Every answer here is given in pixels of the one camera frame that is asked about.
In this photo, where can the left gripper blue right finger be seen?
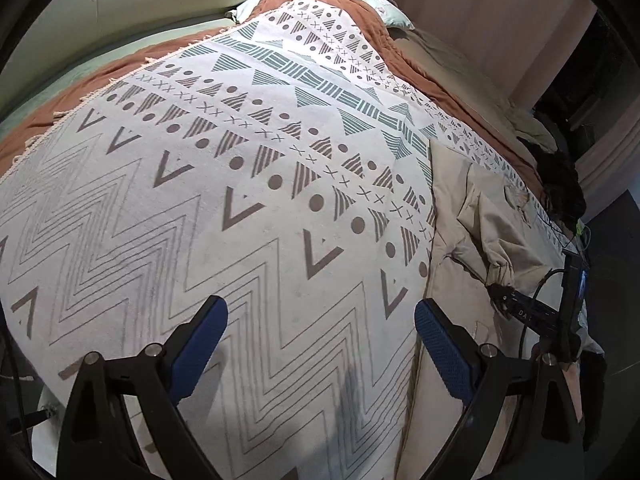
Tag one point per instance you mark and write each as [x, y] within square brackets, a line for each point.
[451, 348]

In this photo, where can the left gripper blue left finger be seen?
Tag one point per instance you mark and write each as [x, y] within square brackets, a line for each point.
[192, 344]

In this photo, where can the beige hooded jacket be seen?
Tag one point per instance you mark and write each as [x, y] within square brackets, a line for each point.
[521, 423]

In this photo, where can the black clothes pile on bed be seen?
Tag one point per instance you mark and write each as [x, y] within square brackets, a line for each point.
[562, 198]

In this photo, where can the person right hand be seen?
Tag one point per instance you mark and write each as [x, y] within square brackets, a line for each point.
[571, 374]

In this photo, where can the patterned white bed cover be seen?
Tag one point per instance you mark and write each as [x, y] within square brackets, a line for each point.
[242, 169]

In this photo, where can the olive green blanket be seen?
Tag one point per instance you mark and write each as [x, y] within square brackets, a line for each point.
[514, 126]

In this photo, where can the pink curtain left panel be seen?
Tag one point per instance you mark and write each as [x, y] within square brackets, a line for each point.
[521, 45]

